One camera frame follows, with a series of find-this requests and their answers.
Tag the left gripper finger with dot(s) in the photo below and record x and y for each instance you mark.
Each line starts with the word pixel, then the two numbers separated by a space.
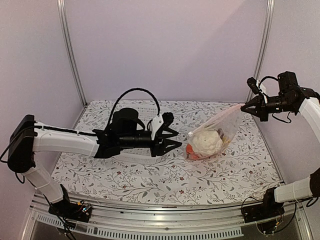
pixel 167 132
pixel 169 145

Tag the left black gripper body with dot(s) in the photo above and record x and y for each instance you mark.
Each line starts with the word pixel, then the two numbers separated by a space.
pixel 157 147

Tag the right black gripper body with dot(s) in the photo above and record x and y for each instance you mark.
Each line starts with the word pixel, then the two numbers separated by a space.
pixel 265 113

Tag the white toy cauliflower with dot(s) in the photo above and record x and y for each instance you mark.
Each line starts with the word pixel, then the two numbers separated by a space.
pixel 206 142

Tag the clear zip top bag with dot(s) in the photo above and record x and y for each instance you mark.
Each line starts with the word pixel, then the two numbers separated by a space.
pixel 229 120

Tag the white plastic basket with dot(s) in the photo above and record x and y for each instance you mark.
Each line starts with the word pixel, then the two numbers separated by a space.
pixel 146 113

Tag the dark purple toy grapes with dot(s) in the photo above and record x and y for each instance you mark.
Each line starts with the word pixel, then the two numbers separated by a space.
pixel 220 132

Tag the yellow toy corn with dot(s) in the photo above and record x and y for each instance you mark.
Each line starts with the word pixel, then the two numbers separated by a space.
pixel 226 140

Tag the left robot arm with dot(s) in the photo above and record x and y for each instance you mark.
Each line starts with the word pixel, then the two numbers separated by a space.
pixel 124 131

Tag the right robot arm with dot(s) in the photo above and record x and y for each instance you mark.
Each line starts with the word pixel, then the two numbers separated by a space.
pixel 292 99

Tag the floral table mat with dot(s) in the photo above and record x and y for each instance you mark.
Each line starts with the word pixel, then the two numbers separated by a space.
pixel 243 172

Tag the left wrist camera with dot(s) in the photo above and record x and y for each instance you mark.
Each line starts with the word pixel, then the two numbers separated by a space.
pixel 160 123

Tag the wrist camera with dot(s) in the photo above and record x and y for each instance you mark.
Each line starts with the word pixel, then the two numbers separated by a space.
pixel 160 123
pixel 256 86

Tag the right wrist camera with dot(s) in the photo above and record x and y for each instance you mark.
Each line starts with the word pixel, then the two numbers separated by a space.
pixel 256 86

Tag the right aluminium frame post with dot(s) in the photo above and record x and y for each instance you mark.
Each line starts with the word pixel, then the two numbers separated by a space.
pixel 270 5

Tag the aluminium frame post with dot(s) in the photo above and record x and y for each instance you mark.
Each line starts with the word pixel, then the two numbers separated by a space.
pixel 61 6
pixel 270 5

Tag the front aluminium rail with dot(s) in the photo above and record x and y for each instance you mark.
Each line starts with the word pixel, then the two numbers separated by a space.
pixel 121 220

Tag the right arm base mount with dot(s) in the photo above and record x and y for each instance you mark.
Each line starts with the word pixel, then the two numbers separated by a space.
pixel 267 208

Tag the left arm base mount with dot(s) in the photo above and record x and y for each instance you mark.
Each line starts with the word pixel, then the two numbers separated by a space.
pixel 79 211

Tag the left aluminium frame post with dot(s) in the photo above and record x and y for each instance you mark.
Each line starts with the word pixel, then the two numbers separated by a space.
pixel 61 6

